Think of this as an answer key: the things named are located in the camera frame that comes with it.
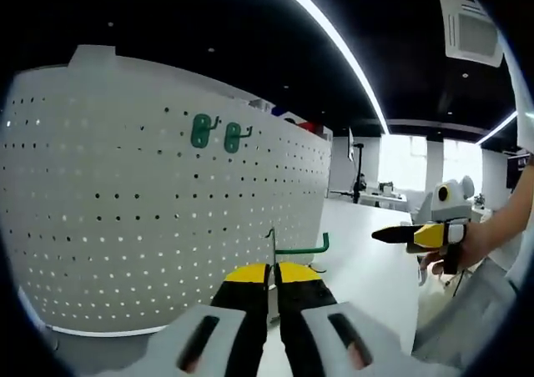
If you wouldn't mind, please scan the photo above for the dark wall screen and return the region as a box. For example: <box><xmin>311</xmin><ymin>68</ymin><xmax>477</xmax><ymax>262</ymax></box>
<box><xmin>506</xmin><ymin>151</ymin><xmax>531</xmax><ymax>189</ymax></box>

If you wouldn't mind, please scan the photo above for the grey office chair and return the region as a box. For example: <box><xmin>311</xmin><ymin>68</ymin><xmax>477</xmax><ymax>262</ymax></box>
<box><xmin>412</xmin><ymin>191</ymin><xmax>437</xmax><ymax>228</ymax></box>

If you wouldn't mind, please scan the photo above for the white perforated mounting plate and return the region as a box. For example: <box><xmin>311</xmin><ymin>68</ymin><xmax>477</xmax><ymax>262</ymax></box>
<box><xmin>0</xmin><ymin>44</ymin><xmax>335</xmax><ymax>339</ymax></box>

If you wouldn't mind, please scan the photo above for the person's right hand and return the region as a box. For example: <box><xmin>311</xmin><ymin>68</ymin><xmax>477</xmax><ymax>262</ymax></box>
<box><xmin>418</xmin><ymin>221</ymin><xmax>493</xmax><ymax>277</ymax></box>

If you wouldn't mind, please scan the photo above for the green hook assembly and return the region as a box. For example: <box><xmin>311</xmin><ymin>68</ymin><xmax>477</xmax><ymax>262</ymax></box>
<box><xmin>223</xmin><ymin>121</ymin><xmax>254</xmax><ymax>153</ymax></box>
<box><xmin>189</xmin><ymin>113</ymin><xmax>221</xmax><ymax>149</ymax></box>
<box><xmin>263</xmin><ymin>226</ymin><xmax>331</xmax><ymax>274</ymax></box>

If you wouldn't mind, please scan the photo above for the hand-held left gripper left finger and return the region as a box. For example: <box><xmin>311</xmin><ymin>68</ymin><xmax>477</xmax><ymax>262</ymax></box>
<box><xmin>144</xmin><ymin>262</ymin><xmax>270</xmax><ymax>377</ymax></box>

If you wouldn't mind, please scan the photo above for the straight ceiling light strip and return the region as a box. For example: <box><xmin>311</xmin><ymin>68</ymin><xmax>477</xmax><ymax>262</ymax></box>
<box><xmin>478</xmin><ymin>110</ymin><xmax>519</xmax><ymax>145</ymax></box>

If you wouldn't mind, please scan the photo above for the ceiling air conditioner vent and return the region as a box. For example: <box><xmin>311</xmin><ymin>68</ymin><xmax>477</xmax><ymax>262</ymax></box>
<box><xmin>438</xmin><ymin>0</ymin><xmax>505</xmax><ymax>68</ymax></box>

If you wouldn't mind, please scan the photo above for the curved ceiling light strip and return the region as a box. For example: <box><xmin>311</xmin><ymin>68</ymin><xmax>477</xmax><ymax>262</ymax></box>
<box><xmin>266</xmin><ymin>0</ymin><xmax>390</xmax><ymax>135</ymax></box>

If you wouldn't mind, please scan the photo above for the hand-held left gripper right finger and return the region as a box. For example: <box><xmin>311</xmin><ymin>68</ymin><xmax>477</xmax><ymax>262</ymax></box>
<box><xmin>275</xmin><ymin>261</ymin><xmax>418</xmax><ymax>377</ymax></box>

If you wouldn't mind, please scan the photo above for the black monitor stand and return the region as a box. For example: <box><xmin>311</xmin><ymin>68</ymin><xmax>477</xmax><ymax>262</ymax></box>
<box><xmin>348</xmin><ymin>127</ymin><xmax>368</xmax><ymax>205</ymax></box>

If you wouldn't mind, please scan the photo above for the grey mesh chair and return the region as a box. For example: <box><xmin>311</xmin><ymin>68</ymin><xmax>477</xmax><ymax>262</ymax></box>
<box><xmin>411</xmin><ymin>254</ymin><xmax>525</xmax><ymax>365</ymax></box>

